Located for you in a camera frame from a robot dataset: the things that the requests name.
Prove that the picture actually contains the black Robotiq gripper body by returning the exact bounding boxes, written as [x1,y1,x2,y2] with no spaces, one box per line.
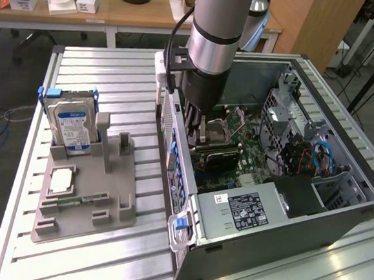
[178,67,228,116]

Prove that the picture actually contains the CPU socket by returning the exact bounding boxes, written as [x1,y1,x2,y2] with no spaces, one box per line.
[204,118,232,145]

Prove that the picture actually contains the thin metal locking lever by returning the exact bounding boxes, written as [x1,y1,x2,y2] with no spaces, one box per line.
[227,121,247,143]

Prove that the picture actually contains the metal socket cover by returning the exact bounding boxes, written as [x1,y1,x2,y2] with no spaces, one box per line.
[223,104,248,128]

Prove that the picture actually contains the blue card retainer clips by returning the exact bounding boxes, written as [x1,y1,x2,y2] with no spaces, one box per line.
[164,128,192,209]

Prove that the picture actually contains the green motherboard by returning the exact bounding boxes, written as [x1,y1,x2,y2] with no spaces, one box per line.
[173,91,284,199]

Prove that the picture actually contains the silver metal disk bay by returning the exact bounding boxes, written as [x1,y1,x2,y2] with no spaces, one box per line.
[256,67,312,156]

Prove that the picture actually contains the flat white box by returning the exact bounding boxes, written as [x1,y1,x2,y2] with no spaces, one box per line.
[169,0,194,25]

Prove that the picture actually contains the grey power supply unit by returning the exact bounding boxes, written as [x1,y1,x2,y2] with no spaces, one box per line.
[193,175,294,246]

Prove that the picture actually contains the blue case latch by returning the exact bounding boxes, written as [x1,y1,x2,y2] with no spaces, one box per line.
[172,215,191,232]

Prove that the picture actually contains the wooden desk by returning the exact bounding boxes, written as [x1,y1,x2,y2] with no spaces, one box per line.
[0,0,286,51]

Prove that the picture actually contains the wooden cabinet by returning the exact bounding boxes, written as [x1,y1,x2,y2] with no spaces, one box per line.
[264,0,367,76]

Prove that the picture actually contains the small white floor device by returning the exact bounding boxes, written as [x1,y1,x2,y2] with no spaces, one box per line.
[327,39,351,71]

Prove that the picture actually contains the green RAM stick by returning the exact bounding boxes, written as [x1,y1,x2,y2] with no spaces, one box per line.
[57,191,96,209]

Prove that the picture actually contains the grey plastic parts rack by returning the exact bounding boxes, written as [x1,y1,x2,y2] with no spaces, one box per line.
[29,107,145,252]

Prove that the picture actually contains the silver CPU chip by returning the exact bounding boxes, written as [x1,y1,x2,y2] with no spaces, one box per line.
[48,169,74,197]

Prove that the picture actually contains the plain white box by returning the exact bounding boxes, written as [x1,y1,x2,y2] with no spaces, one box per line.
[75,0,100,14]

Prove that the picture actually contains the open dark grey PC case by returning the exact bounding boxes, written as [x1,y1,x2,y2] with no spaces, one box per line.
[141,43,374,280]

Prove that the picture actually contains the white box with round dish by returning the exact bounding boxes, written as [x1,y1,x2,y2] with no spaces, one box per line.
[46,0,78,17]

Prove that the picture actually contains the black chair base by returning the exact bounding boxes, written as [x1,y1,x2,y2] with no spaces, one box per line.
[8,28,59,66]

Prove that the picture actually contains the white box with black lid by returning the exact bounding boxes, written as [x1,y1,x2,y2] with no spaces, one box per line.
[4,0,39,13]

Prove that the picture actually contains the white case handle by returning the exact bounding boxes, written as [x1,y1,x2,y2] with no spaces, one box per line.
[155,84,166,107]

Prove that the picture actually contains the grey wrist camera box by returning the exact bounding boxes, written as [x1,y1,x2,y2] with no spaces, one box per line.
[152,48,190,89]

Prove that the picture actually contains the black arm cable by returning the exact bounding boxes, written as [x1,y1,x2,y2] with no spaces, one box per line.
[163,5,196,94]

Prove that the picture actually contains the red wire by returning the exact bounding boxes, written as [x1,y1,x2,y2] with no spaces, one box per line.
[296,145,313,176]

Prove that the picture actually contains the grey case handle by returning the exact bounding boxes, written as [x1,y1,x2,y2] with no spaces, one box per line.
[164,208,199,254]

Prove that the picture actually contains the hard disk with blue bracket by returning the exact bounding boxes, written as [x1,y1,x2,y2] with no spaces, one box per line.
[33,84,103,155]

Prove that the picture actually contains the blue wire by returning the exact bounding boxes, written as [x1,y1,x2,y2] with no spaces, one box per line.
[309,140,337,177]

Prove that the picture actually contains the white floor cable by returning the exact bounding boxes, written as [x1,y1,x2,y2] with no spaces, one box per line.
[0,103,36,125]

